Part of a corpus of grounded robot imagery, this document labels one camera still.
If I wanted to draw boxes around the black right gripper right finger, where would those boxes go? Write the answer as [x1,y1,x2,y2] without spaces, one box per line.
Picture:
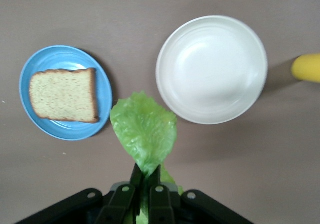
[146,164,176,224]

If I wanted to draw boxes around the brown bread slice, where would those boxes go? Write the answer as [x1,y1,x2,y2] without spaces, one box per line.
[29,67,100,124]

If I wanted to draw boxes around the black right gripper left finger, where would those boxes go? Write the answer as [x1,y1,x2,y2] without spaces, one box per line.
[96,162,145,224]

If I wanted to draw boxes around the blue plate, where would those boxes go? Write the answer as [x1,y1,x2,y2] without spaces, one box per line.
[19,45,114,142]

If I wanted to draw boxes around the off-white plate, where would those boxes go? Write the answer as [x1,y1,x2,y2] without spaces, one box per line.
[155,15,269,125]

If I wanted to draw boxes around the green lettuce leaf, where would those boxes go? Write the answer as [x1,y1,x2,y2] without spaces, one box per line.
[109,90,185,224]

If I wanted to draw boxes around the yellow squeeze bottle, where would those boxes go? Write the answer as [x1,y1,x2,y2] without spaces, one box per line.
[291,53,320,84]

